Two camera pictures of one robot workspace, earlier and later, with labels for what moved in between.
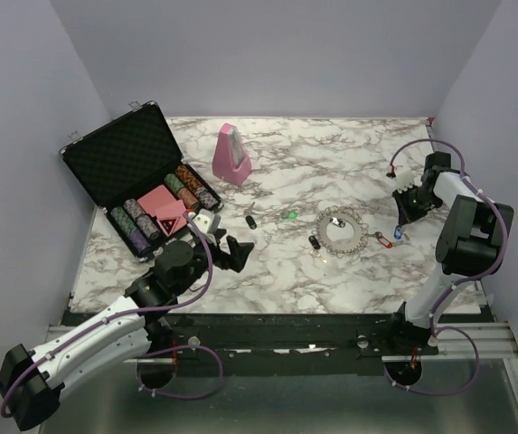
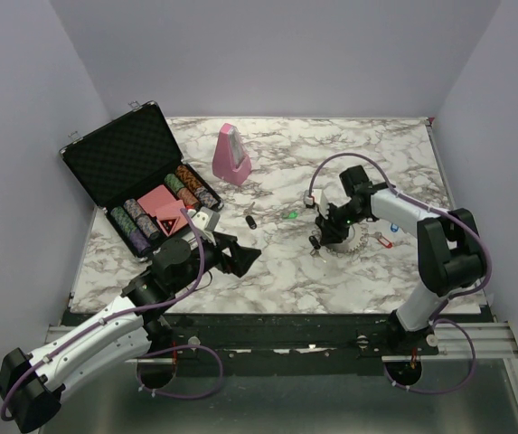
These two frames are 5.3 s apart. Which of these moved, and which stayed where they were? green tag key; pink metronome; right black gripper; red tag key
Moved: right black gripper
Stayed: red tag key; pink metronome; green tag key
